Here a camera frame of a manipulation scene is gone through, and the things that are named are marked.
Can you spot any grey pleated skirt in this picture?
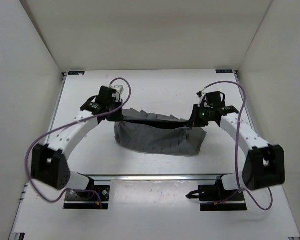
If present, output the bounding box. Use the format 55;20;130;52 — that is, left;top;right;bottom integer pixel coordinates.
114;108;207;156

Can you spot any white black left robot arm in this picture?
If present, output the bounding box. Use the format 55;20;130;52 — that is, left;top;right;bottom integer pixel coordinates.
30;85;124;199

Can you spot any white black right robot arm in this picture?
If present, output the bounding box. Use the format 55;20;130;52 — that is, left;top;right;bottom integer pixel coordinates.
191;91;286;200

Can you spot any left blue table label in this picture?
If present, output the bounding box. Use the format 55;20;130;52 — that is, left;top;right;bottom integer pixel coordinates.
67;71;85;76

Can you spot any blue table label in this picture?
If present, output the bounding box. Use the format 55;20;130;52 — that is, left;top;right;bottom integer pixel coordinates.
67;71;85;76
215;69;234;74

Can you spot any right blue table label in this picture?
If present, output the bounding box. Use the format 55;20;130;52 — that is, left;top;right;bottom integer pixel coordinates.
215;69;234;74

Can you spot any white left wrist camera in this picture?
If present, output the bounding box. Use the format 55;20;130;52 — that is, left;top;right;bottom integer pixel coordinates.
110;85;124;103

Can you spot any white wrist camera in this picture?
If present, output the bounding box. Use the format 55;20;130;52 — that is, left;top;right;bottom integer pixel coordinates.
110;85;124;103
196;88;208;108

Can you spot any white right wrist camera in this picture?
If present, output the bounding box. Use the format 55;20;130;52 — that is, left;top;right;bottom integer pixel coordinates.
196;88;208;108

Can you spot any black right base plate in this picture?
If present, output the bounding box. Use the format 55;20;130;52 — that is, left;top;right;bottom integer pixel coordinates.
185;176;248;212

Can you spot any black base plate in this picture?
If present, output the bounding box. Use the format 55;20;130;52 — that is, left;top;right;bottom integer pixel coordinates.
63;181;111;210
185;176;248;212

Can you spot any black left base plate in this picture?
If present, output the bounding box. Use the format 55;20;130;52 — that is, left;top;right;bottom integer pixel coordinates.
63;181;111;210

